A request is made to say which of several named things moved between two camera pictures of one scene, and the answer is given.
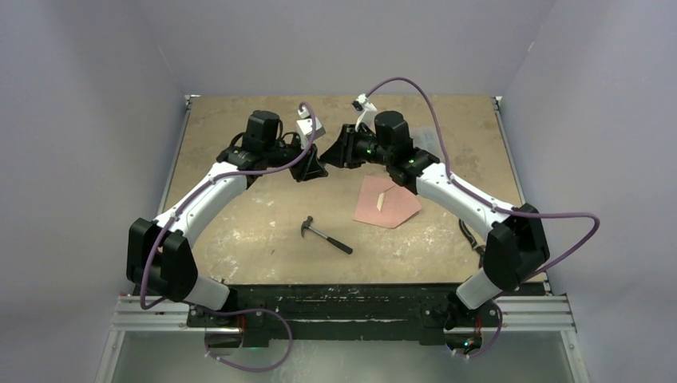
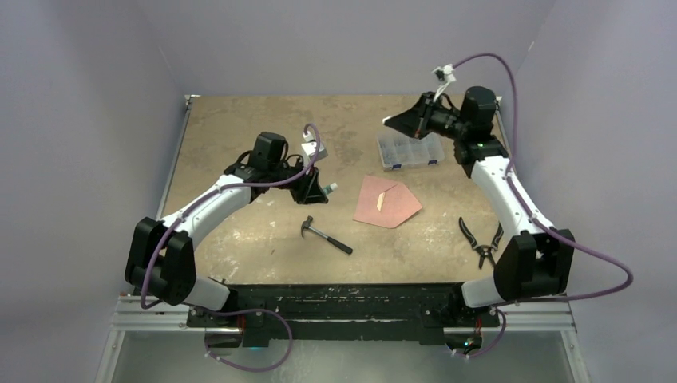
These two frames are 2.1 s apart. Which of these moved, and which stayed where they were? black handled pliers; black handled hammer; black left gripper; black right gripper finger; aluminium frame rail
Moved: black left gripper; black right gripper finger
Stayed: black handled hammer; black handled pliers; aluminium frame rail
